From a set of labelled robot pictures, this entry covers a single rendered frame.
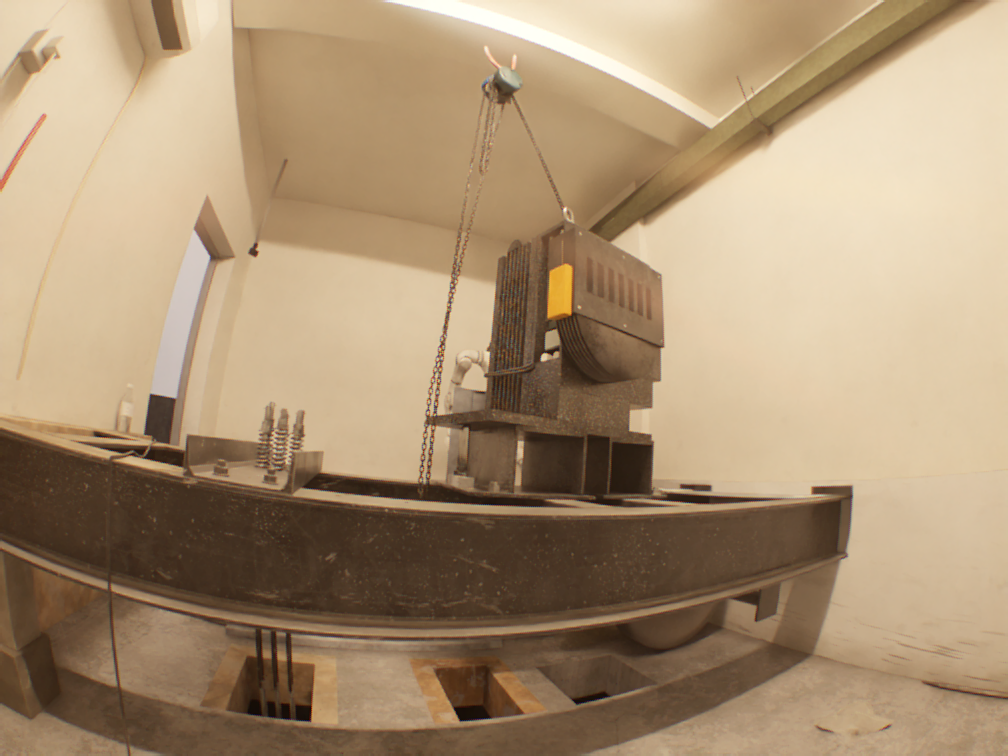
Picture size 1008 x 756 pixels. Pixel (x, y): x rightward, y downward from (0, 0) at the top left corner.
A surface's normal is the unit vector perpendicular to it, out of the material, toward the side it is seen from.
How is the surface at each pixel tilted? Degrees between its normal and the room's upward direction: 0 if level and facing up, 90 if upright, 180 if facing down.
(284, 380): 90
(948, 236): 90
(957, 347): 90
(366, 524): 90
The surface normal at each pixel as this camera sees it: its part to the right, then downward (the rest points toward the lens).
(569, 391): 0.57, -0.12
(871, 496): -0.93, -0.15
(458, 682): 0.36, -0.16
